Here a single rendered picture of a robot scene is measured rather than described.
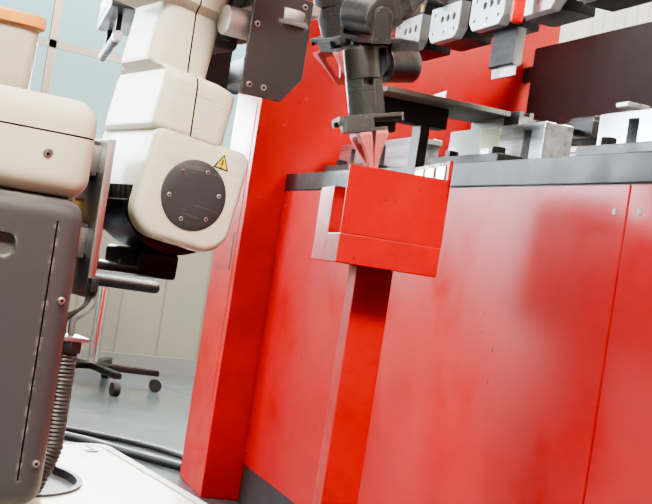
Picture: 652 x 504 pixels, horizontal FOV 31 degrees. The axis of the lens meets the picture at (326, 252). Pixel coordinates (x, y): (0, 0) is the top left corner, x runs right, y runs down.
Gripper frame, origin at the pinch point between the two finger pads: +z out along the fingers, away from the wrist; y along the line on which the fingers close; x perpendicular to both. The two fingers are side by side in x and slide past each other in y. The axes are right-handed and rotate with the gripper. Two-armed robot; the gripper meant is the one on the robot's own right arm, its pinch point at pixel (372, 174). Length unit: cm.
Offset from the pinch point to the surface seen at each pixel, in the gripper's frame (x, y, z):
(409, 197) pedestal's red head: -4.6, 4.3, 4.0
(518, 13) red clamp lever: 30, 38, -29
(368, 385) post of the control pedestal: 2.9, -2.9, 32.9
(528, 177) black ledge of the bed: 2.4, 26.5, 2.4
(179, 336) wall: 403, -1, 56
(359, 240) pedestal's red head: -4.4, -4.0, 9.9
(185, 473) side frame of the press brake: 148, -22, 72
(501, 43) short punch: 48, 41, -26
